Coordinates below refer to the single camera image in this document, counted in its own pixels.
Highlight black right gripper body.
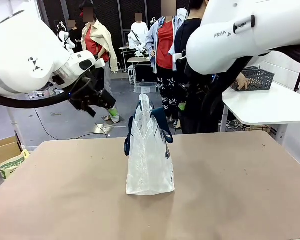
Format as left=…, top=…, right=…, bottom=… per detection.
left=176, top=58, right=217, bottom=105

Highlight white humanoid robot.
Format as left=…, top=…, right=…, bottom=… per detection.
left=56, top=21, right=76, bottom=54
left=128, top=30, right=151, bottom=58

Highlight person in white shirt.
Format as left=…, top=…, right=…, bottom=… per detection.
left=128, top=12, right=150, bottom=52

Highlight gray plastic mesh basket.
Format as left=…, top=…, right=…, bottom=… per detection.
left=231, top=69, right=276, bottom=92

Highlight green and white carton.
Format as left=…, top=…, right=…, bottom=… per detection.
left=0, top=149, right=31, bottom=180

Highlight person in dark shirt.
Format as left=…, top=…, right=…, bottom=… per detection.
left=65, top=18, right=83, bottom=55

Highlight white side table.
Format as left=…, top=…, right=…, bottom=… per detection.
left=221, top=80, right=300, bottom=146

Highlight black floor cable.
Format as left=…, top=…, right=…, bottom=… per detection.
left=33, top=108, right=98, bottom=141

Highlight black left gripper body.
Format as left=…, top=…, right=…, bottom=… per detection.
left=68, top=74, right=117, bottom=118

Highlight gray metal desk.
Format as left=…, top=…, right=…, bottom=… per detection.
left=118, top=45, right=139, bottom=74

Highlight person in black clothes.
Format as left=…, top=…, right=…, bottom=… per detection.
left=173, top=0, right=243, bottom=135

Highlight clear plastic storage box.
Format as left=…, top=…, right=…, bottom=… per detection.
left=134, top=81, right=158, bottom=94

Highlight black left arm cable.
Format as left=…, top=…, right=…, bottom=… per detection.
left=0, top=90, right=74, bottom=110

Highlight black monitor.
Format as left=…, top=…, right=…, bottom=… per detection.
left=134, top=64, right=158, bottom=83

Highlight white bag with blue handles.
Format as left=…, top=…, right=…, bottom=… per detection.
left=124, top=93, right=176, bottom=196

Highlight white coiled cables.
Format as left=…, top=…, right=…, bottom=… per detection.
left=225, top=119, right=245, bottom=130

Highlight person's left hand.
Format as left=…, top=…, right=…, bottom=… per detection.
left=233, top=73, right=250, bottom=91

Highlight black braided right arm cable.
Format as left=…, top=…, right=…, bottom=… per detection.
left=269, top=44, right=300, bottom=94

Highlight white metal post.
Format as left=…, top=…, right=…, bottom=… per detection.
left=6, top=106, right=25, bottom=152

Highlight metal mannequin base plate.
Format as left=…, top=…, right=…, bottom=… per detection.
left=94, top=123, right=114, bottom=138

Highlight person's left forearm black sleeve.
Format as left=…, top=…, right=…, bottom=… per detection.
left=222, top=57, right=248, bottom=81

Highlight brown cardboard box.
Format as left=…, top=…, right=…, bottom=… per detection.
left=0, top=136, right=24, bottom=169

